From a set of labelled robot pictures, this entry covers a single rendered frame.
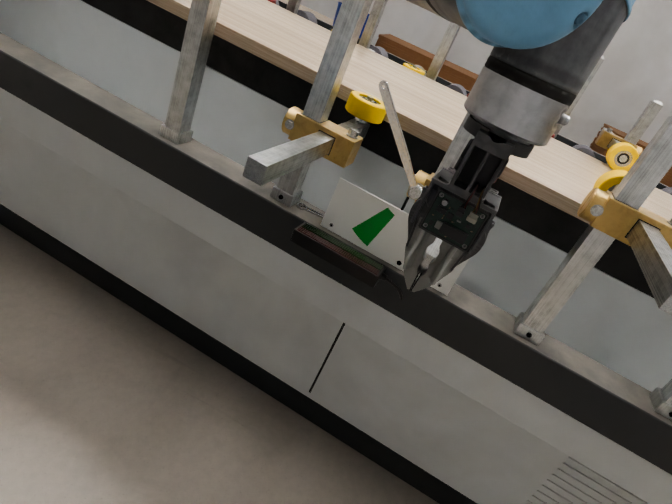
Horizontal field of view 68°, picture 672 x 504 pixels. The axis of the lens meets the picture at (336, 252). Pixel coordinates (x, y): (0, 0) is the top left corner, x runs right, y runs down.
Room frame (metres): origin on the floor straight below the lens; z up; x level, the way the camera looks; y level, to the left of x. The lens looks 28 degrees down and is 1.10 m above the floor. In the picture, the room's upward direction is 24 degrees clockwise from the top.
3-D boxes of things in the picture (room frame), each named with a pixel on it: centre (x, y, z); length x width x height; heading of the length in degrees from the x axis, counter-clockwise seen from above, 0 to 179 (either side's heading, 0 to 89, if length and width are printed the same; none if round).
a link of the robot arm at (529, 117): (0.52, -0.10, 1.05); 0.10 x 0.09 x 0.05; 79
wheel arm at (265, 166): (0.81, 0.10, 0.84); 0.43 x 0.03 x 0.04; 169
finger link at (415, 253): (0.52, -0.08, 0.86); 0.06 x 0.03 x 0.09; 169
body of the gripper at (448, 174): (0.51, -0.10, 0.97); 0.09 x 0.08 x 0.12; 169
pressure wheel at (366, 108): (1.00, 0.06, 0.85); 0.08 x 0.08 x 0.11
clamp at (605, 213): (0.76, -0.38, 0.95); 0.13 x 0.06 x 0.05; 79
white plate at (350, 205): (0.79, -0.08, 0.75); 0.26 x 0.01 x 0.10; 79
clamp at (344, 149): (0.85, 0.11, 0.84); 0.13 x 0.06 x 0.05; 79
